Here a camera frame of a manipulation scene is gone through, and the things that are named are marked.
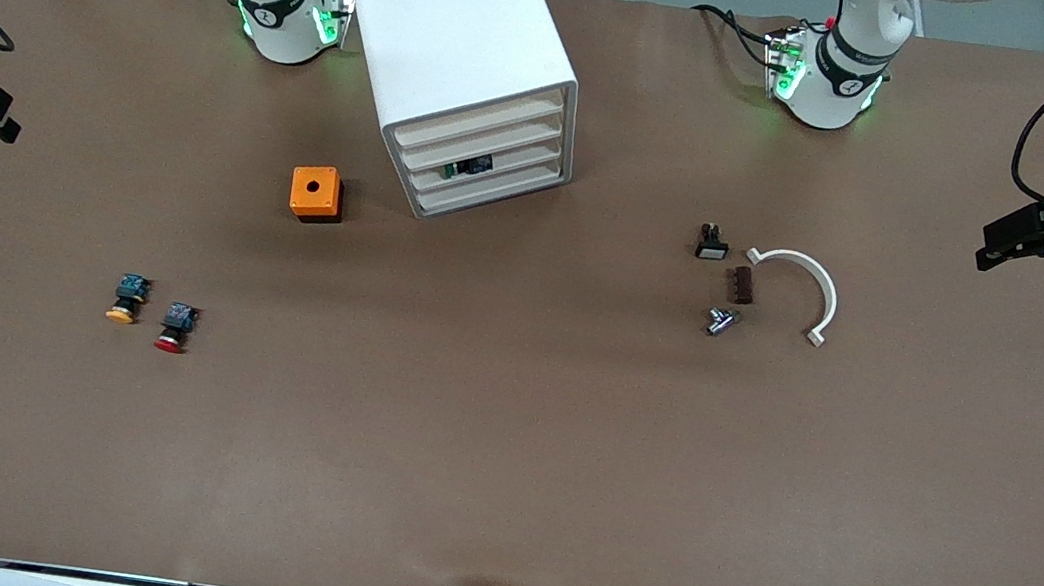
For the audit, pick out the green push button switch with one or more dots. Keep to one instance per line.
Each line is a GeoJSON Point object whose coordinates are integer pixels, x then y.
{"type": "Point", "coordinates": [470, 165]}

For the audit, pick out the white plastic drawer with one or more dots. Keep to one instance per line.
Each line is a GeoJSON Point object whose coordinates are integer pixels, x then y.
{"type": "Point", "coordinates": [465, 191]}
{"type": "Point", "coordinates": [520, 156]}
{"type": "Point", "coordinates": [474, 122]}
{"type": "Point", "coordinates": [471, 145]}

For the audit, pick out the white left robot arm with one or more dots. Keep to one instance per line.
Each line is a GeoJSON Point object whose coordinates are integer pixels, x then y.
{"type": "Point", "coordinates": [836, 92]}

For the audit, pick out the white drawer cabinet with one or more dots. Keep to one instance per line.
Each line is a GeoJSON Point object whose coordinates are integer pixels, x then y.
{"type": "Point", "coordinates": [457, 22]}

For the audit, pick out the brown terminal block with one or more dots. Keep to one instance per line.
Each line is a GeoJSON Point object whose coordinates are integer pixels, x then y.
{"type": "Point", "coordinates": [741, 285]}

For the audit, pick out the small silver purple connector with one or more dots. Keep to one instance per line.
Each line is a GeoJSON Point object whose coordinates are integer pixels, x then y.
{"type": "Point", "coordinates": [720, 321]}

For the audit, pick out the brown paper table cover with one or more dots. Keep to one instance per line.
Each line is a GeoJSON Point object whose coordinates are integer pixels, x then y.
{"type": "Point", "coordinates": [504, 432]}

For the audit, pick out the white curved plastic bracket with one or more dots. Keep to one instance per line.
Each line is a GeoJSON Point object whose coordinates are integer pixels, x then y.
{"type": "Point", "coordinates": [821, 282]}

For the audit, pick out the yellow push button switch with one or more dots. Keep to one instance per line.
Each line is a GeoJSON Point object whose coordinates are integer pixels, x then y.
{"type": "Point", "coordinates": [128, 294]}

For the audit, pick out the red push button switch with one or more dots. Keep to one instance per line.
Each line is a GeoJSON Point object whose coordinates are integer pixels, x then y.
{"type": "Point", "coordinates": [177, 324]}

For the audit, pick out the black rectangular white-faced switch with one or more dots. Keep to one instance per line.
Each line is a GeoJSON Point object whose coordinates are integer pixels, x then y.
{"type": "Point", "coordinates": [712, 245]}

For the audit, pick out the orange button enclosure box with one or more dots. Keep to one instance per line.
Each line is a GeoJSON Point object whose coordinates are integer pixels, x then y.
{"type": "Point", "coordinates": [314, 189]}

